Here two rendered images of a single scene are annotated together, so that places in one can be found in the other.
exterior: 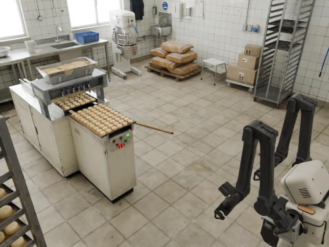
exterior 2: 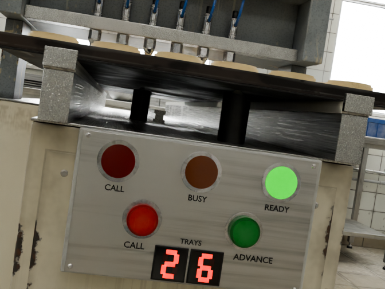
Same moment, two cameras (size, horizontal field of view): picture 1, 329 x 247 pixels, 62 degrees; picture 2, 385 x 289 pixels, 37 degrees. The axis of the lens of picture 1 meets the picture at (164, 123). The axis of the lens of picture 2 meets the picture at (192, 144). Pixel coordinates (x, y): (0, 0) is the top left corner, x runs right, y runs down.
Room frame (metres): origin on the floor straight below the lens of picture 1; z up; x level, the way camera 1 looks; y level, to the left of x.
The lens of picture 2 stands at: (1.73, 0.10, 0.87)
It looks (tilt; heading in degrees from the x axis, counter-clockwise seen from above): 3 degrees down; 36
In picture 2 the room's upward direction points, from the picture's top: 8 degrees clockwise
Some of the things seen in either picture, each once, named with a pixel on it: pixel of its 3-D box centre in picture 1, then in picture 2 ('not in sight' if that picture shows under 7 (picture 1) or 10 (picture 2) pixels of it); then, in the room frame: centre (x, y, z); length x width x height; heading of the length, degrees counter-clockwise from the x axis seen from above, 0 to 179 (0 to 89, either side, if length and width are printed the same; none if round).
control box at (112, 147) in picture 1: (120, 140); (192, 212); (2.20, 0.42, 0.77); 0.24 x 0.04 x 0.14; 134
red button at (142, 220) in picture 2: not in sight; (142, 219); (2.15, 0.45, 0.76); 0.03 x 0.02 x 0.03; 134
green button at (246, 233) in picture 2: not in sight; (243, 231); (2.22, 0.38, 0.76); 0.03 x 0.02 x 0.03; 134
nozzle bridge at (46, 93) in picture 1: (72, 91); (159, 50); (2.82, 1.03, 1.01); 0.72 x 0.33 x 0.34; 134
